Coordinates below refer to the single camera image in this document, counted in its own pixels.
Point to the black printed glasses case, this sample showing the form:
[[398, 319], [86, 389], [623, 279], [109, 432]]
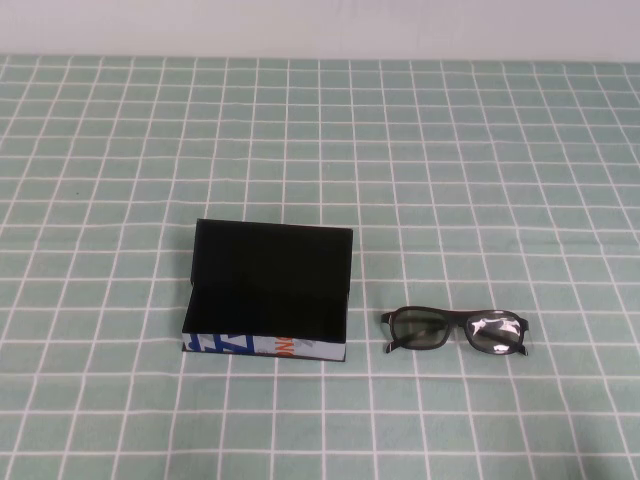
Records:
[[270, 280]]

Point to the black framed glasses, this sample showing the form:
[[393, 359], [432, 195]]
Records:
[[415, 330]]

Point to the green checked tablecloth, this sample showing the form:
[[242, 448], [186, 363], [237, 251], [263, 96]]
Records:
[[450, 425]]

